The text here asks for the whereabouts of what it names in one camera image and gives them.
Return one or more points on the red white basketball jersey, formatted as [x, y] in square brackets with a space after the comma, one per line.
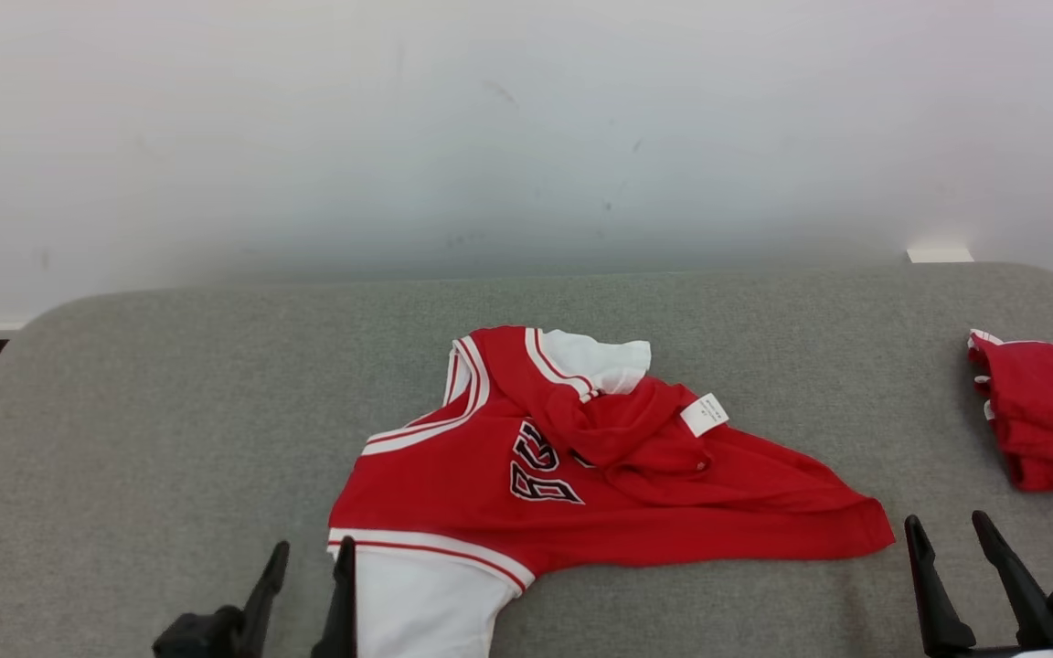
[453, 484]

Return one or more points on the red shorts white trim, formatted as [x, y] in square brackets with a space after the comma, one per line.
[1052, 420]

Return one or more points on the white wall block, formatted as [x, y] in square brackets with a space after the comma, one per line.
[940, 255]

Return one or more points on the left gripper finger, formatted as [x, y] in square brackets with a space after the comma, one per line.
[341, 612]
[266, 603]

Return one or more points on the white right camera bracket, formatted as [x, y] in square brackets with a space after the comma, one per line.
[1037, 654]

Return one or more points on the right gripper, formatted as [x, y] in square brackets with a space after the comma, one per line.
[983, 653]

